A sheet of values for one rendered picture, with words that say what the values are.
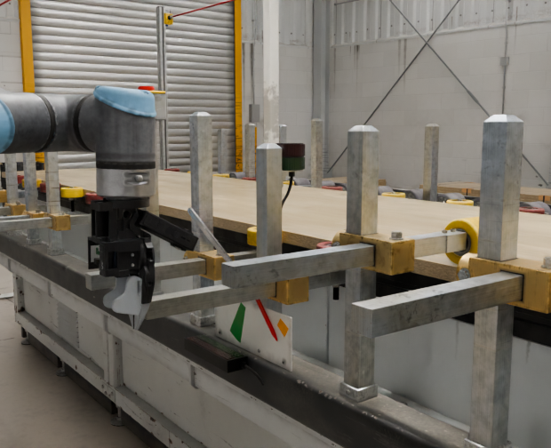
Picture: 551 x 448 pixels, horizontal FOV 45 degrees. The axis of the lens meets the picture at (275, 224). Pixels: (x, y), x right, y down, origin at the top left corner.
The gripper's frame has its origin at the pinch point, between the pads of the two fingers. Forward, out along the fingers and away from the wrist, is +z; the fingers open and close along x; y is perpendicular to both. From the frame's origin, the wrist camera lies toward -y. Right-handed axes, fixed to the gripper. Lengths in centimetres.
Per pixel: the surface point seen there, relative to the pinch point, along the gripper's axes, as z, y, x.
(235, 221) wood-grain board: -8, -46, -43
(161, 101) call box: -37, -30, -52
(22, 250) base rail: 14, -24, -155
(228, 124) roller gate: -44, -512, -791
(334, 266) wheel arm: -11.7, -18.0, 26.4
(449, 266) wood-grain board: -8, -46, 24
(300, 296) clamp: -1.3, -29.1, 4.8
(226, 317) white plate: 7.2, -26.2, -15.9
